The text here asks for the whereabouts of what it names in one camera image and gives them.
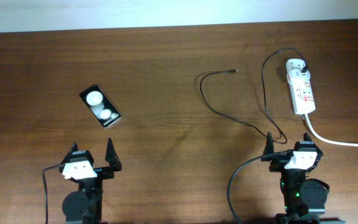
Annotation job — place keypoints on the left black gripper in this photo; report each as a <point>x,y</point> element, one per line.
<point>114,163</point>

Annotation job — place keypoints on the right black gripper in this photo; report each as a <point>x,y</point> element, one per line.
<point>278,162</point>

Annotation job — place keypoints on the black smartphone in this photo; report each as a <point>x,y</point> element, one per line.
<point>100,106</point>

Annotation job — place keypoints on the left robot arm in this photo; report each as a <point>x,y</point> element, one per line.
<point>85,205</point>

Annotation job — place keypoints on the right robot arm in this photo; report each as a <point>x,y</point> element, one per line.
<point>304,199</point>

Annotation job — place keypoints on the white power strip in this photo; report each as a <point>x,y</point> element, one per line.
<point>302,95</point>

